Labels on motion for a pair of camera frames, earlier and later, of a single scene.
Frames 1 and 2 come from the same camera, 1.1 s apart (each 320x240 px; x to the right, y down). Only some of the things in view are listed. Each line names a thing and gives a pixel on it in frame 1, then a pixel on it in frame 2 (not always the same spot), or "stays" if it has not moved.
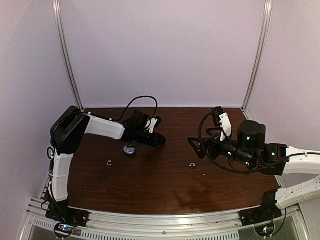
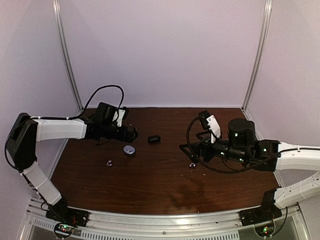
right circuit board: [265, 231] stays
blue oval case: [129, 151] stays
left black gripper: [155, 141] -> [129, 138]
